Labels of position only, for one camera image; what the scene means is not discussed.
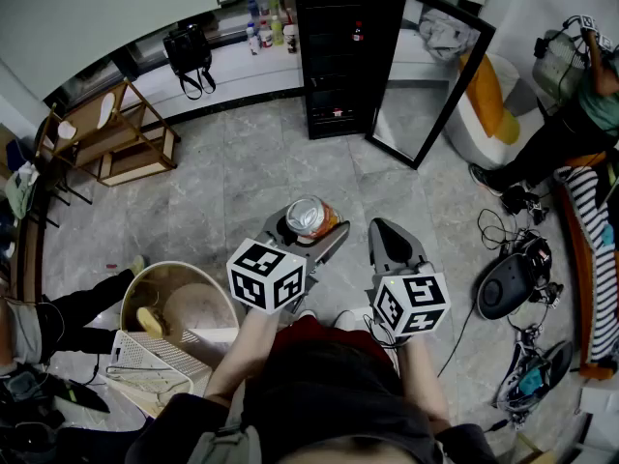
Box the grey mesh basket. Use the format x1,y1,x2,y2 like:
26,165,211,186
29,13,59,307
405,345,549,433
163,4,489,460
531,28,589,103

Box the white crumpled cloth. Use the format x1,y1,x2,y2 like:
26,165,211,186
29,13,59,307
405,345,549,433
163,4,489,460
418,7,481,63

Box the white box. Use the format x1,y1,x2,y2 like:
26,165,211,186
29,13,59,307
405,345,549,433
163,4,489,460
576,386,619,454

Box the striped black white cloth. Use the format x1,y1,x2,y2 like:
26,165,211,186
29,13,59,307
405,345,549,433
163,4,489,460
554,165,619,364

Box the black handbag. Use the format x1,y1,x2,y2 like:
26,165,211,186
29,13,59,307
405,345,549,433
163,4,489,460
162,22,218,102

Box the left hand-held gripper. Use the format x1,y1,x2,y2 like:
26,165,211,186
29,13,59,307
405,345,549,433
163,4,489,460
225,205,352,316

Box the pale green cloth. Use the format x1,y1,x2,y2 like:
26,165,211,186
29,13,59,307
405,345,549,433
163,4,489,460
4,160,41,220

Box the black cable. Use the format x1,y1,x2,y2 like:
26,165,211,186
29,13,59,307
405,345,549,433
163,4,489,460
477,207,531,251

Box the person's right forearm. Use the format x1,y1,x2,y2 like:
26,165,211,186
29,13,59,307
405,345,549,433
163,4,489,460
395,334,455,437

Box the black glass-door fridge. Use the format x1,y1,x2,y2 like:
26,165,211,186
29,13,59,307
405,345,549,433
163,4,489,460
289,0,498,171

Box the round beige basket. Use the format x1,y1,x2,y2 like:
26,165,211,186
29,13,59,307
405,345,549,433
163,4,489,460
119,260,242,357

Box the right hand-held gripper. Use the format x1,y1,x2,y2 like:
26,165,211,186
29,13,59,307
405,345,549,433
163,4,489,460
368,217,452,348

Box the person's black shirt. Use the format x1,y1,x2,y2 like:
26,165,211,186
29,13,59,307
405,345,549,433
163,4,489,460
125,340,500,464

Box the yellow cushion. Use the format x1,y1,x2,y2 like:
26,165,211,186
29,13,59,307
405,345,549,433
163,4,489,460
492,111,521,146

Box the black device with teal part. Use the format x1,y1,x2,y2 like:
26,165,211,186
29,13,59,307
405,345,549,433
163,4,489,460
492,338,577,425

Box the orange cushion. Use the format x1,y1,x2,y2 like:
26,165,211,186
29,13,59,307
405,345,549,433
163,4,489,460
458,53,507,139

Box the white perforated basket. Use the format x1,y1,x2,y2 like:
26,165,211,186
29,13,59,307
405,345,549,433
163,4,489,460
103,329,215,420

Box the person's left forearm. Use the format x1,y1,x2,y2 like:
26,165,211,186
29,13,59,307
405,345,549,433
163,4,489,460
202,309,291,410

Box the white armchair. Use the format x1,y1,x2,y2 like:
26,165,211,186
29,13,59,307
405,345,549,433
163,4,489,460
443,50,548,171

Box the orange sofa frame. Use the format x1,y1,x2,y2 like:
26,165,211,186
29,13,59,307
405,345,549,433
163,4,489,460
554,152,619,382

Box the black oval device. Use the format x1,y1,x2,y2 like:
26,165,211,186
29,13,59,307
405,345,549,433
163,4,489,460
476,237,553,322

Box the black pointed device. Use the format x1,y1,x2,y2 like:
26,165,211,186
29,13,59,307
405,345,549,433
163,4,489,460
49,378,112,416

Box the wooden shelf rack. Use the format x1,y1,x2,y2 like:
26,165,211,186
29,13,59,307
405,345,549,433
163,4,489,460
35,78,181,189

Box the orange drink can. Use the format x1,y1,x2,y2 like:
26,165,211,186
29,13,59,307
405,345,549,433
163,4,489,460
284,194,342,241

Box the person's red shorts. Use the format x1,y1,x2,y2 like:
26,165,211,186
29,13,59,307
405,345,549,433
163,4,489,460
270,314,396,371

